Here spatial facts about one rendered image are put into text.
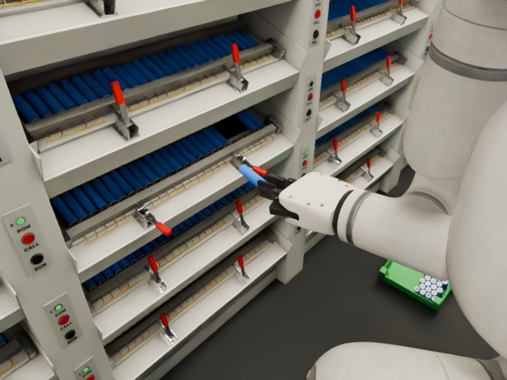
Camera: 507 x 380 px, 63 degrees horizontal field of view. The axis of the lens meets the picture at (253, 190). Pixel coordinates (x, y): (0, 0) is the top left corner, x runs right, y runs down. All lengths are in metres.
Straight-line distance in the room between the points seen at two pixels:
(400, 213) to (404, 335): 0.84
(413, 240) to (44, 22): 0.55
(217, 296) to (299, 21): 0.74
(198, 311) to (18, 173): 0.67
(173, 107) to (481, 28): 0.54
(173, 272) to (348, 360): 0.68
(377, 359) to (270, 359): 0.91
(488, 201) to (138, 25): 0.55
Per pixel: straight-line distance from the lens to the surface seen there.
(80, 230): 0.81
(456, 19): 0.42
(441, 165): 0.48
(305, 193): 0.65
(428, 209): 0.59
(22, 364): 0.93
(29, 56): 0.62
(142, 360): 1.11
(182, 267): 1.01
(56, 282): 0.78
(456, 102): 0.44
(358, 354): 0.37
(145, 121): 0.76
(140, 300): 0.96
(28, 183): 0.66
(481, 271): 0.28
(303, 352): 1.29
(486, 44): 0.42
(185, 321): 1.15
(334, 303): 1.40
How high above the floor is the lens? 1.08
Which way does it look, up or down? 36 degrees down
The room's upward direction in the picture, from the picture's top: straight up
